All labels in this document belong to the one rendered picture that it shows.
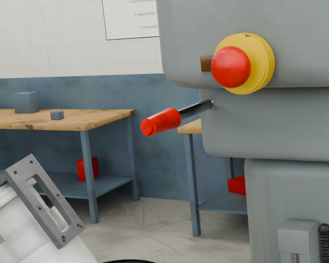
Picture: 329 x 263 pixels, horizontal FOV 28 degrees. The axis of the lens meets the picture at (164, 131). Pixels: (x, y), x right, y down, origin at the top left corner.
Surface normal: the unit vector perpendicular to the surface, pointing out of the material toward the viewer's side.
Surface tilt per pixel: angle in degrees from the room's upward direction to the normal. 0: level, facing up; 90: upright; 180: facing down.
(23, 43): 90
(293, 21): 90
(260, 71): 90
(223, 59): 86
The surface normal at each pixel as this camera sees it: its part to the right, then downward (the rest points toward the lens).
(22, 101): -0.56, 0.22
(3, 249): -0.25, 0.21
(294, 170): -0.52, -0.18
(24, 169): 0.64, -0.45
